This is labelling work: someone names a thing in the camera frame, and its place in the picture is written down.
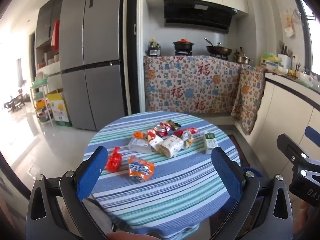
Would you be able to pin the small printed cloth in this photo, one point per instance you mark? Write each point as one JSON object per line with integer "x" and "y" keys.
{"x": 247, "y": 100}

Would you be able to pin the black range hood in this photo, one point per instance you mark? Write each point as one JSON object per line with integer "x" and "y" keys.
{"x": 197, "y": 15}

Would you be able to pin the yellow green bag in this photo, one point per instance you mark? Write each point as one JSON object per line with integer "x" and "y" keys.
{"x": 268, "y": 60}

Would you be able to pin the red hanging item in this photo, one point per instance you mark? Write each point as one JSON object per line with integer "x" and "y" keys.
{"x": 55, "y": 33}

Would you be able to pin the grey side cabinet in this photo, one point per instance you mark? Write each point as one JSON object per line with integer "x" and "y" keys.
{"x": 47, "y": 25}

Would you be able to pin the person's left hand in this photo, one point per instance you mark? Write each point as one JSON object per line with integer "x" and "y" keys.
{"x": 127, "y": 236}

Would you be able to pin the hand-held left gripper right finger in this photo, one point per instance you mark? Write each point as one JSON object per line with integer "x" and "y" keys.
{"x": 225, "y": 175}

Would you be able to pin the dark gold wrapper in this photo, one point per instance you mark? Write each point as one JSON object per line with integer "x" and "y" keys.
{"x": 173, "y": 124}

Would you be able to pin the patterned floor mat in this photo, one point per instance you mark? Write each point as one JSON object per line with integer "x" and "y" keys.
{"x": 233, "y": 142}

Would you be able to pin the crushed red can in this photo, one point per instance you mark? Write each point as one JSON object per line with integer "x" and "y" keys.
{"x": 161, "y": 131}

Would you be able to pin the small orange packet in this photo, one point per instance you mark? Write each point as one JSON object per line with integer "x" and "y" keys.
{"x": 138, "y": 135}

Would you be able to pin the grey refrigerator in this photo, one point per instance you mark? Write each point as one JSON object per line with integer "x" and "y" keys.
{"x": 92, "y": 55}

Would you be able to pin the orange snack packet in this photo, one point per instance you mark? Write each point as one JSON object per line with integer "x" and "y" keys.
{"x": 140, "y": 168}

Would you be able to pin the white lower cabinets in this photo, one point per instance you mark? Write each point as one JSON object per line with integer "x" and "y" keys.
{"x": 280, "y": 110}

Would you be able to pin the round table striped tablecloth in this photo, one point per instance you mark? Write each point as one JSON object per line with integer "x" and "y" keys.
{"x": 175, "y": 192}

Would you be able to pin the bowls on counter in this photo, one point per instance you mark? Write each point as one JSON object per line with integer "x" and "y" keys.
{"x": 306, "y": 78}

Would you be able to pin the white carton box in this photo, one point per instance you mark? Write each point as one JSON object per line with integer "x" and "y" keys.
{"x": 140, "y": 145}

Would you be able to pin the yellow and white wrapper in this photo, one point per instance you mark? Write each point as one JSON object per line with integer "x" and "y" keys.
{"x": 187, "y": 140}

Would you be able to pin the white utensil holder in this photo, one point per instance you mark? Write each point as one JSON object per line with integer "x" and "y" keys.
{"x": 285, "y": 61}

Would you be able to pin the orange and white packet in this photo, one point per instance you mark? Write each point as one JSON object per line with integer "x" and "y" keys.
{"x": 153, "y": 136}

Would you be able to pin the red crinkly wrapper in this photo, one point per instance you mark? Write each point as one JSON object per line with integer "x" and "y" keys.
{"x": 113, "y": 161}

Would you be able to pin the wok with lid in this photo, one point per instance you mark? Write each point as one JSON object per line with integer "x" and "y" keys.
{"x": 220, "y": 49}

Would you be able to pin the black pot orange lid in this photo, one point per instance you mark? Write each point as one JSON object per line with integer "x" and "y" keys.
{"x": 183, "y": 45}

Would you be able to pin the long red wrapper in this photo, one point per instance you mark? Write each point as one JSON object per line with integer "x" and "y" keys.
{"x": 182, "y": 132}

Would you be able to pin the dark wooden furniture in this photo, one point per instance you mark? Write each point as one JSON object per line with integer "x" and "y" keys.
{"x": 13, "y": 102}

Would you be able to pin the large printed cloth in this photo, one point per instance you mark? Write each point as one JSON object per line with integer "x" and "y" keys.
{"x": 190, "y": 87}

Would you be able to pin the hanging wall items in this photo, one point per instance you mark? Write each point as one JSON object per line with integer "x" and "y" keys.
{"x": 290, "y": 25}

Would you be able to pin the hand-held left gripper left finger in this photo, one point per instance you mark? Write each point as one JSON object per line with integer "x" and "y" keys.
{"x": 91, "y": 172}

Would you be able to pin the green and white milk carton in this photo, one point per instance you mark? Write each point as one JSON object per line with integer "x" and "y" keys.
{"x": 210, "y": 143}

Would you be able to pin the shelf rack with basins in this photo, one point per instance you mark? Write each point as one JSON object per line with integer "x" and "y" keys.
{"x": 41, "y": 100}

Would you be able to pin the condiment rack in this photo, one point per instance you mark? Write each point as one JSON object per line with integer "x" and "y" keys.
{"x": 153, "y": 50}

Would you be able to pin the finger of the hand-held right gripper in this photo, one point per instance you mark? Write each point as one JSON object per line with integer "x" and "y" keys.
{"x": 313, "y": 133}
{"x": 287, "y": 146}

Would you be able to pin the steel pot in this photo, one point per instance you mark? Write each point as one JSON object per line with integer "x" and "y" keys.
{"x": 242, "y": 58}

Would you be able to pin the yellow cardboard box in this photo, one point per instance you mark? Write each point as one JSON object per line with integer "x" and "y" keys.
{"x": 58, "y": 107}

